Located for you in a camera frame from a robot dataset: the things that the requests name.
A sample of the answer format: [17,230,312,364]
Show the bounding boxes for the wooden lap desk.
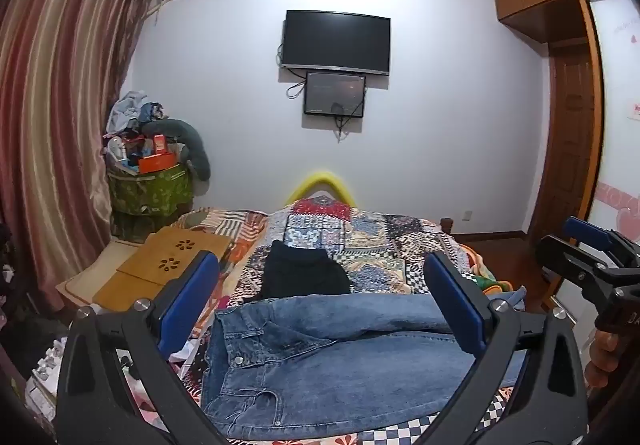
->
[92,227,236,312]

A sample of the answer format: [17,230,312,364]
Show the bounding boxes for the beige flat board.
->
[54,239,151,308]

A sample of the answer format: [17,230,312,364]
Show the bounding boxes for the white patterned cloth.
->
[24,334,72,422]

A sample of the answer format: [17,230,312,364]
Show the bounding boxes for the yellow headboard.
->
[284,171,354,209]

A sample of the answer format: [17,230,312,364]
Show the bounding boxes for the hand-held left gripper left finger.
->
[55,250,236,445]

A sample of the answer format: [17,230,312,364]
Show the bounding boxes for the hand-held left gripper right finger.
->
[415,251,588,445]

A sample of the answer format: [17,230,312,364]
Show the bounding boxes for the orange box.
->
[137,152,179,175]

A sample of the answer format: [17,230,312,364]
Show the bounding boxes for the grey curved pillow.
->
[164,117,212,182]

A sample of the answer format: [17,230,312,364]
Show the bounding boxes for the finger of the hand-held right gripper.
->
[564,217,640,269]
[534,235,617,307]

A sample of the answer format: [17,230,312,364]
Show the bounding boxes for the large black wall television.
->
[280,10,392,76]

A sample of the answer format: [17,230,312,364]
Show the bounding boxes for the pile of clothes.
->
[104,90,170,162]

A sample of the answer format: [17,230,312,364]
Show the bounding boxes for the colourful fleece blanket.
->
[452,239,527,312]

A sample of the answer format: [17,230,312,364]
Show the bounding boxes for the patchwork printed bedsheet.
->
[165,194,527,445]

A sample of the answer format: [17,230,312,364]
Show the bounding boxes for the green storage bag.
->
[107,162,194,239]

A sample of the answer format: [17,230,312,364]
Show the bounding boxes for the small black wall monitor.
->
[303,72,367,119]

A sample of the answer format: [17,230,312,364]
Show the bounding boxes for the person's right hand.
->
[584,325,622,392]

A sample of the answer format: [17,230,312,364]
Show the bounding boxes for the black garment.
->
[259,240,352,300]

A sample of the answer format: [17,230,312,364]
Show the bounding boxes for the striped pink curtain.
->
[0,0,162,308]

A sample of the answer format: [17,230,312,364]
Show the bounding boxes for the brown wooden door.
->
[529,42,600,242]

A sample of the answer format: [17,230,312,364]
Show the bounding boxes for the blue denim pants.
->
[200,294,527,441]

